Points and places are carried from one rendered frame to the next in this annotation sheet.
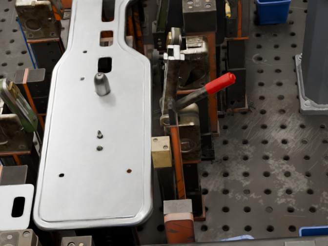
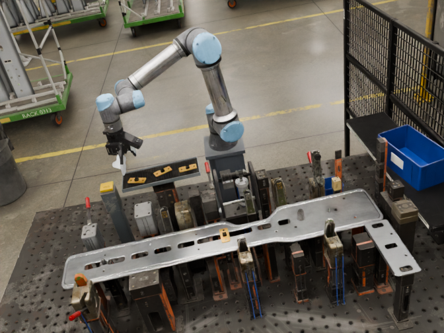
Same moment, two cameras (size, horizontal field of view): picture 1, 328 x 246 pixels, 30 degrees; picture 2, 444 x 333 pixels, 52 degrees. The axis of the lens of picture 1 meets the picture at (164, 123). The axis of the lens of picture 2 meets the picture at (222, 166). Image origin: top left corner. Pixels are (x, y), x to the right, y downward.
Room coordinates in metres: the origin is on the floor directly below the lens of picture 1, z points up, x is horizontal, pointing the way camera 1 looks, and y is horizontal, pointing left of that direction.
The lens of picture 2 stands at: (1.37, 1.52, 2.36)
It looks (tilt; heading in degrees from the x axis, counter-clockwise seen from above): 35 degrees down; 263
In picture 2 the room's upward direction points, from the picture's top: 11 degrees counter-clockwise
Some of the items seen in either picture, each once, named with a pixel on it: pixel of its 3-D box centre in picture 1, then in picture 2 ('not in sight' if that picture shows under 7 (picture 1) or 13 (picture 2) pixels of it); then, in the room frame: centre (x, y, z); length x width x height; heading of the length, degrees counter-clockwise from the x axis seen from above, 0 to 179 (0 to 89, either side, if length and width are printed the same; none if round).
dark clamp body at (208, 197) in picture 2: not in sight; (215, 225); (1.26, -0.11, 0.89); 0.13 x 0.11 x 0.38; 85
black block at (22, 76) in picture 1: (44, 118); (299, 275); (0.99, 0.28, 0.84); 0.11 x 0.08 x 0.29; 85
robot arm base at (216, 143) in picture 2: not in sight; (222, 135); (1.09, -0.47, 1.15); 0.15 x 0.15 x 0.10
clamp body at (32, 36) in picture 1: (49, 49); (250, 282); (1.20, 0.27, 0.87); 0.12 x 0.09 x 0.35; 85
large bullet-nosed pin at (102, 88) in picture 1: (101, 84); (300, 215); (0.90, 0.12, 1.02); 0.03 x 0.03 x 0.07
